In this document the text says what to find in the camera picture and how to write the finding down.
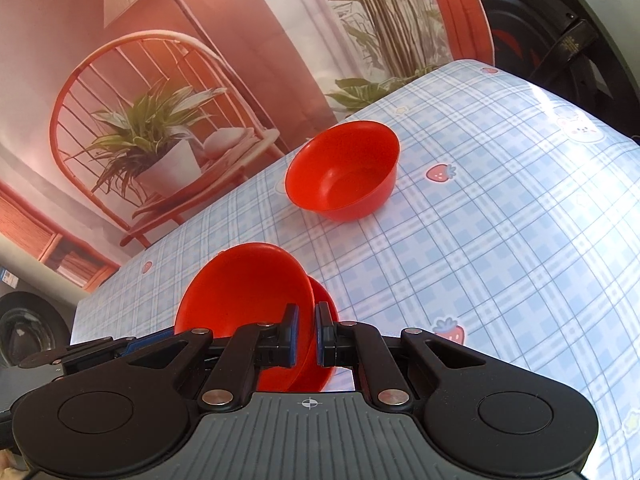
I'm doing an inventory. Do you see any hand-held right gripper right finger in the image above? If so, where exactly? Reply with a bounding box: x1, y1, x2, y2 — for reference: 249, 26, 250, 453
314, 301, 526, 409

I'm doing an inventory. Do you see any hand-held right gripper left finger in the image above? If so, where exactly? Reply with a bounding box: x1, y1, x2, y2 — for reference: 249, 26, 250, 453
115, 304, 301, 409

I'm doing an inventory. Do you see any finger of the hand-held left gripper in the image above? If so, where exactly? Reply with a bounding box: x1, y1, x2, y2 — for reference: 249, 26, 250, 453
20, 329, 177, 370

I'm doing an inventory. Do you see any red plastic bowl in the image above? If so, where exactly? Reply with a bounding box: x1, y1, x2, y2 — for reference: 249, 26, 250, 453
285, 120, 401, 223
295, 274, 340, 395
174, 242, 317, 394

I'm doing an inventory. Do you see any grey washing machine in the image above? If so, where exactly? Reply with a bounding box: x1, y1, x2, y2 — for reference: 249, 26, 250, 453
0, 260, 77, 369

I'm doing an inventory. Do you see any blue plaid tablecloth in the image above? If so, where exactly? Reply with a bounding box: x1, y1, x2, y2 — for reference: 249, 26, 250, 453
70, 59, 640, 480

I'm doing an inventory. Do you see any printed room backdrop cloth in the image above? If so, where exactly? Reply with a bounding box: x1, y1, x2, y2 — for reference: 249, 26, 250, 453
0, 0, 497, 294

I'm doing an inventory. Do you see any black exercise bike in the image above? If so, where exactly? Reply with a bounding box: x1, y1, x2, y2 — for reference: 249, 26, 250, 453
477, 0, 640, 147

